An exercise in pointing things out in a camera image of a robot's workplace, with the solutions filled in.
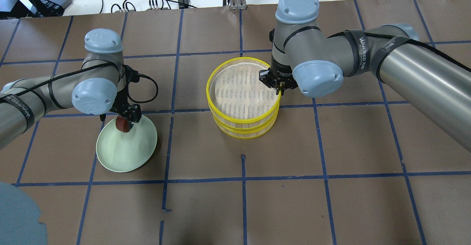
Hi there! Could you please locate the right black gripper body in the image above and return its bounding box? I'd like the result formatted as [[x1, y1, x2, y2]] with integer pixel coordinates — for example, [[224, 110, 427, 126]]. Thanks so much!
[[269, 63, 298, 90]]

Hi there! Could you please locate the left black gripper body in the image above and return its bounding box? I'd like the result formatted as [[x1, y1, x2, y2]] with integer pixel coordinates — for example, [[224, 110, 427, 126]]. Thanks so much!
[[109, 90, 141, 119]]

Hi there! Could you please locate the brown steamed bun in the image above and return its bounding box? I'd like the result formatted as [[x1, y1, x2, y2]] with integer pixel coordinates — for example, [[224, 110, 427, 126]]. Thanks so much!
[[115, 116, 132, 133]]

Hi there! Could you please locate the yellow steamer layer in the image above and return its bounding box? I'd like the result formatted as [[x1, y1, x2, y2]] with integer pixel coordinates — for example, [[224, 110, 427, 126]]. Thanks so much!
[[205, 57, 281, 125], [211, 109, 279, 139]]

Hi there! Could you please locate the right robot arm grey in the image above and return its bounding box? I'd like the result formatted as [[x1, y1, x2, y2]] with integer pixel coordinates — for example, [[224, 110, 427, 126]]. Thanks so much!
[[259, 0, 471, 150]]

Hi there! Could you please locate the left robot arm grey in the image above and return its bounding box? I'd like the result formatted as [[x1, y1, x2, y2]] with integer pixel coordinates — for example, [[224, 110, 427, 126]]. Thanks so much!
[[0, 28, 142, 148]]

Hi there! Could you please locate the white steamer cloth liner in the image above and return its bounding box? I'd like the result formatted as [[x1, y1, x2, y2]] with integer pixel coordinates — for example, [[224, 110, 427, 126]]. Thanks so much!
[[209, 58, 278, 120]]

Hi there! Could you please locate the light green plate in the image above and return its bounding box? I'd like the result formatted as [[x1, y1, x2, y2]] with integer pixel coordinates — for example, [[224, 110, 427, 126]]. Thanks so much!
[[96, 116, 158, 173]]

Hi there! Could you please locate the black camera stand base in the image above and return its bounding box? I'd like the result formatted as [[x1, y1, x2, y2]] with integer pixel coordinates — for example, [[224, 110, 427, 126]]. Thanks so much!
[[0, 0, 72, 20]]

